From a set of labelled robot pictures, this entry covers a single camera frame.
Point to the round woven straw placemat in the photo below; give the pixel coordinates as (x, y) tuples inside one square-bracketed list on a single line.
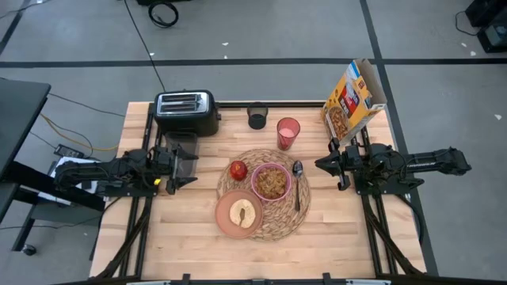
[(285, 221)]

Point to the pink ribbed bowl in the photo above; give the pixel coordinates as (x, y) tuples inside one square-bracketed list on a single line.
[(253, 186)]

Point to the red translucent plastic cup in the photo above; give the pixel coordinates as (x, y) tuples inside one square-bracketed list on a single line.
[(288, 134)]

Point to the yellow raisin bran cereal box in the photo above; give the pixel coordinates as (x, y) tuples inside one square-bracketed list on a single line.
[(352, 103)]

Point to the white paper box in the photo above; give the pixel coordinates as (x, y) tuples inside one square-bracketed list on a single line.
[(55, 162)]

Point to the grey translucent plastic container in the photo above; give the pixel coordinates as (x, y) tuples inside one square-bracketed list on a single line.
[(186, 140)]

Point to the toasted bagel half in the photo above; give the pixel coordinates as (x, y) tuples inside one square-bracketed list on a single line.
[(249, 215)]

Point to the black desk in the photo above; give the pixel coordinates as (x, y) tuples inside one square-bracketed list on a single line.
[(20, 115)]

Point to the brown cereal flakes heap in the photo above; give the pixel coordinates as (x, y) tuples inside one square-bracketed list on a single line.
[(271, 183)]

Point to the black aluminium table frame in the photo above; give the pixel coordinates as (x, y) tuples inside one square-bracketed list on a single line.
[(297, 104)]

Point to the black caster wheel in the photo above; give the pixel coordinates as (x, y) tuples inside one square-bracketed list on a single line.
[(29, 249)]

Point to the black equipment case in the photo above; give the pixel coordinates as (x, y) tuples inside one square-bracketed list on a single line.
[(493, 27)]

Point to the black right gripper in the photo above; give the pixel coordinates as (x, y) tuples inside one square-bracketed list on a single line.
[(348, 166)]

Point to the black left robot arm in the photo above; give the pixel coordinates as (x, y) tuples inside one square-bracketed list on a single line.
[(99, 172)]

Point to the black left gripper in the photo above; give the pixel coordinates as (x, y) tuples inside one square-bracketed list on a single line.
[(164, 166)]

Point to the black utensil holder cup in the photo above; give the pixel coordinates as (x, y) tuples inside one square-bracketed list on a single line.
[(257, 116)]

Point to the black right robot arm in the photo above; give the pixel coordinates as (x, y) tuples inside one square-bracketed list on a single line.
[(428, 160)]

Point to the metal spoon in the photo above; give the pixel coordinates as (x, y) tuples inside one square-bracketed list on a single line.
[(297, 168)]

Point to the terracotta round plate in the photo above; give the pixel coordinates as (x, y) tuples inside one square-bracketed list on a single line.
[(223, 221)]

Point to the black two-slot toaster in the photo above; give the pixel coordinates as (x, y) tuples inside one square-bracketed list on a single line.
[(186, 122)]

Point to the red yellow apple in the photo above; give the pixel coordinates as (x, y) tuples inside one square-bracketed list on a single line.
[(239, 170)]

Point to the black power adapter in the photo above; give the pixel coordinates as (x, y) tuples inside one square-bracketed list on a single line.
[(68, 151)]

